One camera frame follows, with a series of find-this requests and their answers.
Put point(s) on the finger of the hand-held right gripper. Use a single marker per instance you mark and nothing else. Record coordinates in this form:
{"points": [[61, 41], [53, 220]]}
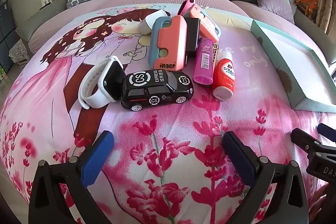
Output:
{"points": [[326, 130], [302, 138]]}

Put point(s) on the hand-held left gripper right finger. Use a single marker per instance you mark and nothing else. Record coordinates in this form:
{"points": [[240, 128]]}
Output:
{"points": [[240, 158]]}

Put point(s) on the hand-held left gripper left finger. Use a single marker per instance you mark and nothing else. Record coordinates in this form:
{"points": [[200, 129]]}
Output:
{"points": [[97, 158]]}

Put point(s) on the teal box tray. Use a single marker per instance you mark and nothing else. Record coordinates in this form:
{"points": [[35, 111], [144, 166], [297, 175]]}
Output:
{"points": [[302, 64]]}

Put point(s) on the red and white bottle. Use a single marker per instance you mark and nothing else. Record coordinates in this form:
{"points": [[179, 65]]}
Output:
{"points": [[223, 79]]}

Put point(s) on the white smartwatch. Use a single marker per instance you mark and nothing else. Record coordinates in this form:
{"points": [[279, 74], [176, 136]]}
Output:
{"points": [[115, 79]]}

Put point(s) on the black toy car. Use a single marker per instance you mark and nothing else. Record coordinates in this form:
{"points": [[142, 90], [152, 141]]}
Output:
{"points": [[155, 90]]}

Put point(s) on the pink lighter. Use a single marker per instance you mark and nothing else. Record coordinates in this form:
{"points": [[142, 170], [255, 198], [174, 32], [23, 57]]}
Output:
{"points": [[203, 64]]}

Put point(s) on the gold patterned lighter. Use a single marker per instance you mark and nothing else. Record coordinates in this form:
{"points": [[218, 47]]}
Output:
{"points": [[215, 53]]}

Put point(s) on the black box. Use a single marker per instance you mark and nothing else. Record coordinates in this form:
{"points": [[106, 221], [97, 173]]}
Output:
{"points": [[193, 35]]}

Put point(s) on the coral and blue case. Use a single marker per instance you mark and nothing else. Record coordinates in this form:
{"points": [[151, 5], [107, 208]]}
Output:
{"points": [[170, 43]]}

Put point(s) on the orange and blue case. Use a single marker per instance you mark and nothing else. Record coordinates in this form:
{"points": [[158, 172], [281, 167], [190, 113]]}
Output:
{"points": [[207, 27]]}

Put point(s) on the white charger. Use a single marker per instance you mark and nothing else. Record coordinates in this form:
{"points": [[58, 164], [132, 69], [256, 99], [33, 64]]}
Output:
{"points": [[149, 23]]}

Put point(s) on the pink smartwatch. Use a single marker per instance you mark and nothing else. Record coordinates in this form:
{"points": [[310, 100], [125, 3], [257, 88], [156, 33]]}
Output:
{"points": [[185, 7]]}

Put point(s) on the printed cartoon blanket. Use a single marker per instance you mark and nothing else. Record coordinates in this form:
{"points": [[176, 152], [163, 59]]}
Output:
{"points": [[170, 134]]}

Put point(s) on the colourful boxes on floor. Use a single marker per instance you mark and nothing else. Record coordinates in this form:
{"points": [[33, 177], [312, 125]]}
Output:
{"points": [[4, 77]]}

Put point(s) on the lace covered stool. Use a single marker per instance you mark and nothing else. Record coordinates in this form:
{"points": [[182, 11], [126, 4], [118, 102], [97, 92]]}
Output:
{"points": [[19, 52]]}

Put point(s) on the blue cabinet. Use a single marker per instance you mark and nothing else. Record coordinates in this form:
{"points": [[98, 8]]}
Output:
{"points": [[6, 29]]}

